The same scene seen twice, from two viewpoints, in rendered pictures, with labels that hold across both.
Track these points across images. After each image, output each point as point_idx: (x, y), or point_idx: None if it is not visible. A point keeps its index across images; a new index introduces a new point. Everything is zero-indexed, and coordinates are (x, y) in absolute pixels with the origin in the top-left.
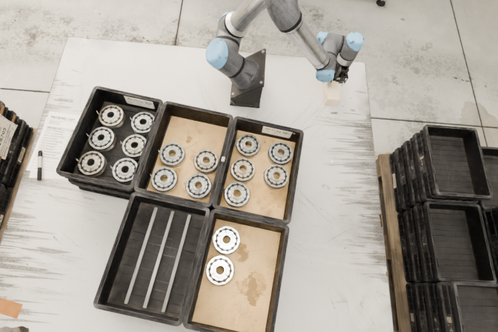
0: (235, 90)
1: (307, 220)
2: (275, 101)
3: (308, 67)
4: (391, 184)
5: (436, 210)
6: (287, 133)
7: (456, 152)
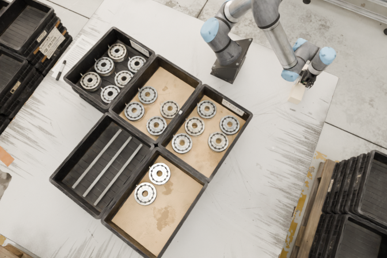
0: (216, 64)
1: (232, 186)
2: (247, 83)
3: None
4: (327, 188)
5: (354, 225)
6: (241, 112)
7: None
